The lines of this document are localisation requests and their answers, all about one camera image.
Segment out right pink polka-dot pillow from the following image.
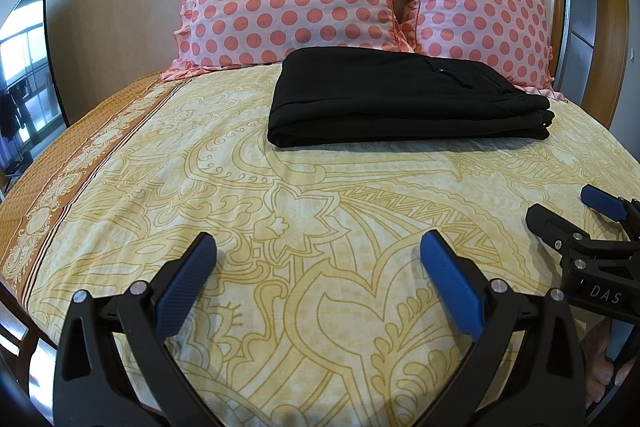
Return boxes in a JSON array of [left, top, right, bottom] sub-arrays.
[[399, 0, 564, 100]]

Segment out person's right hand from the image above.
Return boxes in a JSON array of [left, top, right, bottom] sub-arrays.
[[580, 319, 637, 407]]

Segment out black flat-screen television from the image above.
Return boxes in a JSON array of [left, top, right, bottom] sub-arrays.
[[1, 0, 68, 181]]

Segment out yellow patterned bed sheet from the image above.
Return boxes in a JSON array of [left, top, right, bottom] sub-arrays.
[[1, 65, 639, 426]]

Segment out black pants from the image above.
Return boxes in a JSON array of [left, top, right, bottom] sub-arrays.
[[267, 46, 554, 148]]

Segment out wooden door frame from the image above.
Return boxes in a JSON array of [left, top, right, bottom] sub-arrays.
[[476, 0, 632, 130]]

